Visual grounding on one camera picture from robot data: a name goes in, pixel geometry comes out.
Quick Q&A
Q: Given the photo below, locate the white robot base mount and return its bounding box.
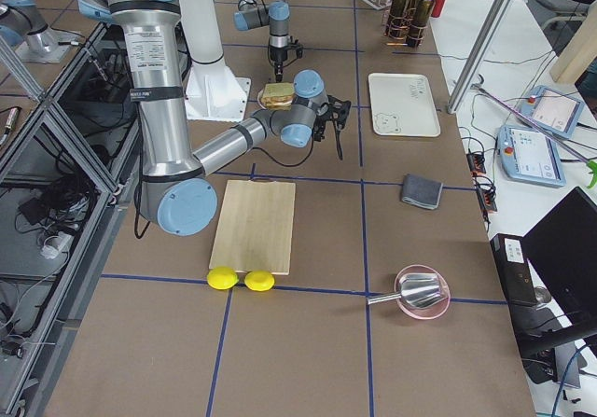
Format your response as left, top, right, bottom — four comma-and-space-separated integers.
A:
179, 0, 250, 121

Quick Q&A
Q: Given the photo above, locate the metal scoop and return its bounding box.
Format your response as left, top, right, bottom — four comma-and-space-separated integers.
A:
367, 272, 447, 310

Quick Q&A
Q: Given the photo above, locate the teach pendant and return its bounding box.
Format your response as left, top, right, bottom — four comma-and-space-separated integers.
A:
519, 85, 584, 139
497, 125, 566, 188

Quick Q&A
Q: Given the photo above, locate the bread slice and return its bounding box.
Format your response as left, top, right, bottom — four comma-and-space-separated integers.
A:
261, 98, 293, 110
263, 82, 295, 94

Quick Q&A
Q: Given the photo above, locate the yellow lemon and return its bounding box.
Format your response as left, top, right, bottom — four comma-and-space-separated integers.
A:
244, 271, 275, 292
206, 266, 239, 290

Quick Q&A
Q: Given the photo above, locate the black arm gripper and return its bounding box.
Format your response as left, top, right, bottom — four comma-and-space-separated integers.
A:
268, 46, 289, 81
312, 95, 351, 142

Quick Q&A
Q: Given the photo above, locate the pink bowl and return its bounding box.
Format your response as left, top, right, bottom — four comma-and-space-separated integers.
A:
394, 264, 451, 320

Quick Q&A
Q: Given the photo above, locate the teach pendant near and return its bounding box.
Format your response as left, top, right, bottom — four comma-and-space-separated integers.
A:
497, 125, 566, 188

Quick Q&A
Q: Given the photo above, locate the wooden cutting board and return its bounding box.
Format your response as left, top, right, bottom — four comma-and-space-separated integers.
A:
209, 180, 296, 275

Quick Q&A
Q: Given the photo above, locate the black monitor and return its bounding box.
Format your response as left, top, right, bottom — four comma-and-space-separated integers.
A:
519, 187, 596, 357

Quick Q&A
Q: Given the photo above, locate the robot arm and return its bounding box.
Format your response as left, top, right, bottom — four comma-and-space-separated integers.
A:
77, 0, 351, 236
234, 0, 294, 82

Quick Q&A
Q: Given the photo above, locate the white round plate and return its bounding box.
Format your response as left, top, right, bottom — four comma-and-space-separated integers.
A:
257, 91, 294, 110

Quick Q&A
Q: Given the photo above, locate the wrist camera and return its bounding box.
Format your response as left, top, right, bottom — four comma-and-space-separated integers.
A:
289, 39, 304, 59

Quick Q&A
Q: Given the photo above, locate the copper wire bottle rack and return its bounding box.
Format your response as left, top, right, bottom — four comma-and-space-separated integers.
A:
383, 15, 427, 48

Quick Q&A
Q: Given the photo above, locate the teach pendant far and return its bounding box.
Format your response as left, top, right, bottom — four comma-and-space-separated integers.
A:
519, 85, 584, 139

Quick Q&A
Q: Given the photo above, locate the dark wine bottle lower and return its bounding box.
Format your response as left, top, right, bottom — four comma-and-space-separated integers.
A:
407, 0, 434, 48

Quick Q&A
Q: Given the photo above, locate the white bear tray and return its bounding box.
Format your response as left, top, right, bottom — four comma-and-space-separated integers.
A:
368, 73, 441, 138

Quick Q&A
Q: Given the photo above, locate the grey folded cloth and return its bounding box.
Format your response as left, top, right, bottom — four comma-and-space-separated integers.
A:
400, 174, 444, 210

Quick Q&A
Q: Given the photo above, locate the aluminium frame post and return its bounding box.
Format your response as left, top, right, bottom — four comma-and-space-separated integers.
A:
447, 0, 514, 114

